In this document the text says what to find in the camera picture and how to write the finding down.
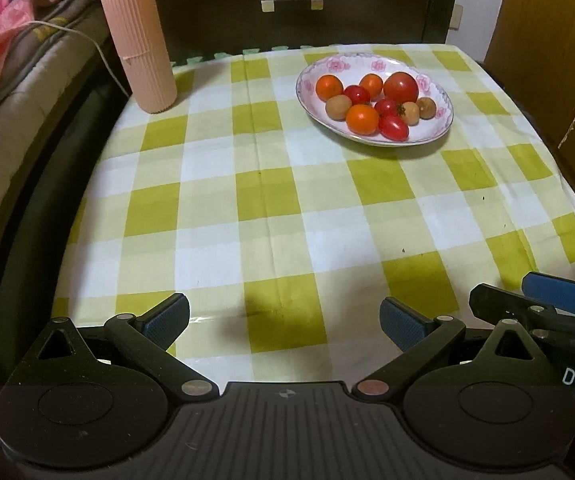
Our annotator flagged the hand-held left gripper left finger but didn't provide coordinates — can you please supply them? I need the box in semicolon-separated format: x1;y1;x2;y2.
28;292;221;403

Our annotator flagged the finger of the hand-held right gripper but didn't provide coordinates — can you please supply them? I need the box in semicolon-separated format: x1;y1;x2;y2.
521;271;575;317
469;283;575;347

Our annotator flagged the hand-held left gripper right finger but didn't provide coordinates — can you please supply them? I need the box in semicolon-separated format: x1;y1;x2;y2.
352;296;554;403

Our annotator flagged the orange tangerine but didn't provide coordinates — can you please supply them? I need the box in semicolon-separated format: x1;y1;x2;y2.
315;74;344;102
345;103;380;136
358;73;384;99

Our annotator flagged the white floral plate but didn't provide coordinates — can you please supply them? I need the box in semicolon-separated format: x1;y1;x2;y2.
296;56;454;148

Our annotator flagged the large red tomato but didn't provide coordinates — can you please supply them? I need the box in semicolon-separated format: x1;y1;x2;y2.
383;72;419;104

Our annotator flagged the green checkered tablecloth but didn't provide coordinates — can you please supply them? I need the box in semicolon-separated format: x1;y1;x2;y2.
50;42;575;386

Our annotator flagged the light wooden cabinet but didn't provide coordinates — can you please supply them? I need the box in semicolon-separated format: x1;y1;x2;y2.
482;0;575;242

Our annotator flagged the pink ribbed case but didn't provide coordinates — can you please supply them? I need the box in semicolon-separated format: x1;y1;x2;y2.
100;0;177;114

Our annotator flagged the green foam mat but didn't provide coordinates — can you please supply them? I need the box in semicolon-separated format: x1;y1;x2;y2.
170;42;338;69

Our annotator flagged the dark wooden drawer cabinet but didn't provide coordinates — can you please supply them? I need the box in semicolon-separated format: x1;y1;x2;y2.
142;0;464;62

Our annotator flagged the white cable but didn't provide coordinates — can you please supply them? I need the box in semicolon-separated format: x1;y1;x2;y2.
18;20;132;99

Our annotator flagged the drawer handle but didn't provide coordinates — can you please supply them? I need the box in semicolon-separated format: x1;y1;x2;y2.
261;0;324;13

